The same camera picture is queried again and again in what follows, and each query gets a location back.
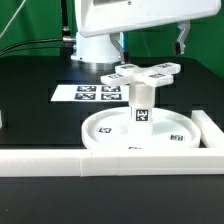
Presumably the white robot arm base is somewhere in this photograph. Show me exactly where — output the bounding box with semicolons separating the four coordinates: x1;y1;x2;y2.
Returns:
71;32;119;64

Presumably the white fence rail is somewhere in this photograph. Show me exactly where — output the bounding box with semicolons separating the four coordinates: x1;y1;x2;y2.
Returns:
191;110;224;149
0;148;224;177

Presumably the white marker sheet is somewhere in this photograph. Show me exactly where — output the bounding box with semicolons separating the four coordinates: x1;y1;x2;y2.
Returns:
51;84;129;102

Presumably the white round table top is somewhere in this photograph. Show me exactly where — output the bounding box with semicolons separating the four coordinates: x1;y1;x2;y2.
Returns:
81;107;201;151

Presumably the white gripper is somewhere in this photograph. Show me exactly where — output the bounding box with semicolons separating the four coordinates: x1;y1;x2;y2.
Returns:
75;0;221;65

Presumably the white cross-shaped table base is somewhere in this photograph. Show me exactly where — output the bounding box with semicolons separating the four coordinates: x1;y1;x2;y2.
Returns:
101;62;181;87

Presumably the white right fence rail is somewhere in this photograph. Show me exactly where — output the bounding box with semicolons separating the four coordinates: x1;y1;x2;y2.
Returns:
191;110;224;149

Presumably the grey thin cable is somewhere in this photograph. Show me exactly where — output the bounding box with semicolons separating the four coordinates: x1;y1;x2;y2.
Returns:
0;0;28;39

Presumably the white front fence rail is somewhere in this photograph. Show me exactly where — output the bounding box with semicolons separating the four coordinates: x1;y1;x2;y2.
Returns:
0;148;224;177

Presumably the black cable bundle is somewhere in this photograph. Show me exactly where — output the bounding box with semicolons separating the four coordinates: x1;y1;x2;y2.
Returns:
0;37;76;58

